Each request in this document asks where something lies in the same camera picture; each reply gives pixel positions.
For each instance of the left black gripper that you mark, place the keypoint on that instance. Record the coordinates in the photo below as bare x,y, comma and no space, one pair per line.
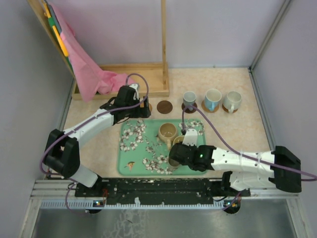
141,112

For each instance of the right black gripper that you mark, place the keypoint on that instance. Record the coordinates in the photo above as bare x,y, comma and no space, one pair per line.
194,147

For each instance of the dark reddish wooden coaster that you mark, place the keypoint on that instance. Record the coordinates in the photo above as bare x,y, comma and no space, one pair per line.
164,107

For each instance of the dark brown wooden coaster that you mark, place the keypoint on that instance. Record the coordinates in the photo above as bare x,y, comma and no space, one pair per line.
195,109

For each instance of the light woven coaster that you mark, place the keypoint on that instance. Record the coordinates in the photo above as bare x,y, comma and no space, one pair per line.
205,109

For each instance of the light brown wooden coaster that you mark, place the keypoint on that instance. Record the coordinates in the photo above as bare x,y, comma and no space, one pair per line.
227,111

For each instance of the small blue-grey cup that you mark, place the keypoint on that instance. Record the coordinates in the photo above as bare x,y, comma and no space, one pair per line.
189,99

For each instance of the light blue mug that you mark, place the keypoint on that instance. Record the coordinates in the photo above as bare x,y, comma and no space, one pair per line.
212,99

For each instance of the white grey mug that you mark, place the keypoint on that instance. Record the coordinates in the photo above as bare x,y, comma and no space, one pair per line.
232,100

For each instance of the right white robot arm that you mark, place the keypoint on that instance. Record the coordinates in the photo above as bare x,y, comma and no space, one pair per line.
278,168

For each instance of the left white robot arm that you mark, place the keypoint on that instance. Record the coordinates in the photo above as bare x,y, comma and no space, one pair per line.
62,152

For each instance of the small grey cup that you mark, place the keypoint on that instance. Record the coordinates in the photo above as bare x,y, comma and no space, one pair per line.
173,163

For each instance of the yellow mug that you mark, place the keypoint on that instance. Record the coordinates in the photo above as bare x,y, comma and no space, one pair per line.
178,139

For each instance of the pink cloth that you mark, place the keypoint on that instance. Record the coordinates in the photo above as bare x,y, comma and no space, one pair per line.
89,76

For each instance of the beige mug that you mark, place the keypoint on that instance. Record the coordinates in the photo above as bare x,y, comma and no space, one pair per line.
167,134

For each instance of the green floral tray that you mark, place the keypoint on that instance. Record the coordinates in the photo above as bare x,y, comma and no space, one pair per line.
142,153

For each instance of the yellow green hanger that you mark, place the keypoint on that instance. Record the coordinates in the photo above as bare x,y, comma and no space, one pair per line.
54,24

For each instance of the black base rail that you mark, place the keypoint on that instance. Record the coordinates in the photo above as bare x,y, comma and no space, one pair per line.
158,191

